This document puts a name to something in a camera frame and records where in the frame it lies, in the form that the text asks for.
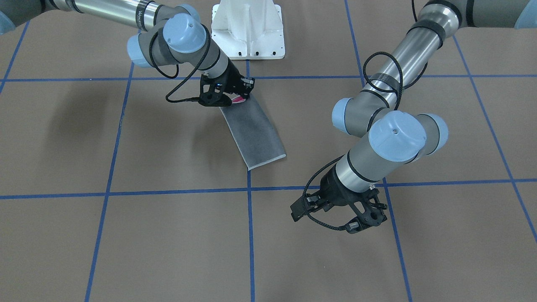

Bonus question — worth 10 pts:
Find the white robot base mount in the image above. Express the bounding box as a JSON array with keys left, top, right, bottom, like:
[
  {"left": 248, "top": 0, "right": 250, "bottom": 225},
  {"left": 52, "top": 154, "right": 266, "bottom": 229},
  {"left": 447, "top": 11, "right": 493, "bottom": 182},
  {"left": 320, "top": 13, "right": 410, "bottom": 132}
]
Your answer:
[{"left": 211, "top": 0, "right": 286, "bottom": 60}]

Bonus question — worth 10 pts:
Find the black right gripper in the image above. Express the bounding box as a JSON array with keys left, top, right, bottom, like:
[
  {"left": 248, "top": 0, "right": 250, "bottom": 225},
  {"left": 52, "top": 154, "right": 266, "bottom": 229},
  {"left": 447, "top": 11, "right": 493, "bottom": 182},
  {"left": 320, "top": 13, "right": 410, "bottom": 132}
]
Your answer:
[{"left": 222, "top": 63, "right": 255, "bottom": 101}]

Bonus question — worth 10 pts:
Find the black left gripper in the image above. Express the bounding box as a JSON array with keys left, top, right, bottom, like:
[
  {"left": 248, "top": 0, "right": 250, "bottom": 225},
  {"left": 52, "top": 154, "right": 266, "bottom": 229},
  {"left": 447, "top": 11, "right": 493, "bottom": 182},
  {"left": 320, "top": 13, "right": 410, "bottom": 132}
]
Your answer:
[{"left": 290, "top": 170, "right": 380, "bottom": 222}]

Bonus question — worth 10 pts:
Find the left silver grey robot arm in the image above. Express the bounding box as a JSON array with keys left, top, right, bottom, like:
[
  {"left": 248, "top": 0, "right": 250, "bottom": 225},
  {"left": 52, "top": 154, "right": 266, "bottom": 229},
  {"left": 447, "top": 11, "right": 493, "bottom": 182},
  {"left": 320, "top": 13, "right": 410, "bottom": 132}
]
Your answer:
[{"left": 290, "top": 0, "right": 536, "bottom": 233}]

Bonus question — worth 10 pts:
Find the pink grey microfibre towel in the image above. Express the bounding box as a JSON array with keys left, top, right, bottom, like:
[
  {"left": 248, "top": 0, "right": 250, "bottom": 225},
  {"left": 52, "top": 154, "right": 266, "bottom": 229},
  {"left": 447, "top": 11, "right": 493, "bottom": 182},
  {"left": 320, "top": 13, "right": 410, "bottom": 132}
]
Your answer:
[{"left": 220, "top": 94, "right": 287, "bottom": 171}]

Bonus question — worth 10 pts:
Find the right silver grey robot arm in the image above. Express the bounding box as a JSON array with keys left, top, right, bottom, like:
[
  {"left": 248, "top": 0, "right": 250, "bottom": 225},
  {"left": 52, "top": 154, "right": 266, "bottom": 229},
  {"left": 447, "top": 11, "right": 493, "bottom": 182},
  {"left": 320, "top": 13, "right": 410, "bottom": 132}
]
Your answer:
[{"left": 0, "top": 0, "right": 255, "bottom": 107}]

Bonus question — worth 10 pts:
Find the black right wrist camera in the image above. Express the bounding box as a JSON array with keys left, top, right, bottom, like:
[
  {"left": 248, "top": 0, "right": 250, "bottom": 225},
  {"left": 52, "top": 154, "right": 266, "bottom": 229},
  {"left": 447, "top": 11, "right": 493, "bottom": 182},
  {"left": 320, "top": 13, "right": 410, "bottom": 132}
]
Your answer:
[{"left": 197, "top": 75, "right": 232, "bottom": 107}]

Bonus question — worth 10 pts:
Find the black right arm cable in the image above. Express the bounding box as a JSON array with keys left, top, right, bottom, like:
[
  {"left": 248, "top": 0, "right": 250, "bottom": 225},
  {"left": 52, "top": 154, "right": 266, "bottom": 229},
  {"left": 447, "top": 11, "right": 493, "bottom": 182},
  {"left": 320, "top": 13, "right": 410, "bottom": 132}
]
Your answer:
[{"left": 149, "top": 25, "right": 211, "bottom": 104}]

